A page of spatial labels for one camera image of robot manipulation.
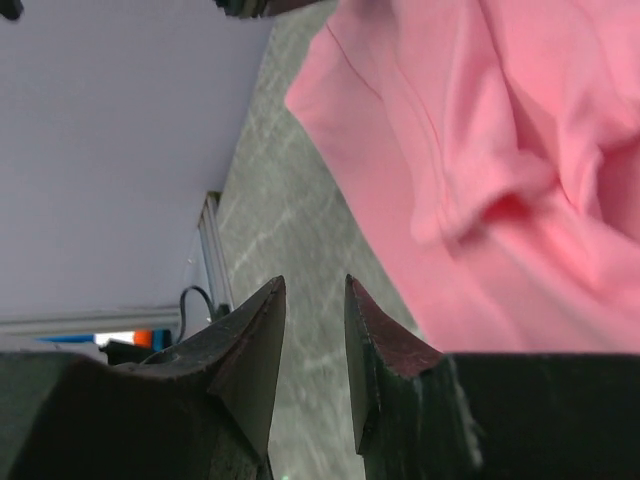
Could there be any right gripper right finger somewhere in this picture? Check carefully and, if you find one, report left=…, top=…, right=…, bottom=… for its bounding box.
left=344, top=277, right=639, bottom=479

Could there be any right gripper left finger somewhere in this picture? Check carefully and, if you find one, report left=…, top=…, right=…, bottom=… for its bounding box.
left=1, top=277, right=286, bottom=479

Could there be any pink t shirt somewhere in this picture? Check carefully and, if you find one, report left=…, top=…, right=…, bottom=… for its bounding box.
left=286, top=1, right=639, bottom=353

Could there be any aluminium frame rail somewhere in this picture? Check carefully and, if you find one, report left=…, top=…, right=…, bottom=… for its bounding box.
left=1, top=192, right=234, bottom=337

